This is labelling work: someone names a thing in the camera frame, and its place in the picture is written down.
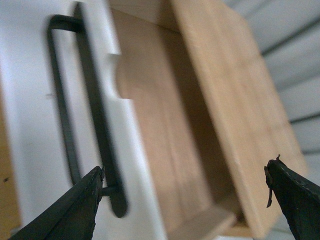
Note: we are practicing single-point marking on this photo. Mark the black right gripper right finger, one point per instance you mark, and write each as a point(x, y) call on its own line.
point(298, 198)

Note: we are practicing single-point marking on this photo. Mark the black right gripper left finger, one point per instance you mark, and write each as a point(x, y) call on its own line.
point(72, 216)

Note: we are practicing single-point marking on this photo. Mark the white drawer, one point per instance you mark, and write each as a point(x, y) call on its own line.
point(85, 84)

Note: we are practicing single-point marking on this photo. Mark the wooden two-drawer cabinet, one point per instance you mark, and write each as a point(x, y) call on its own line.
point(249, 121)

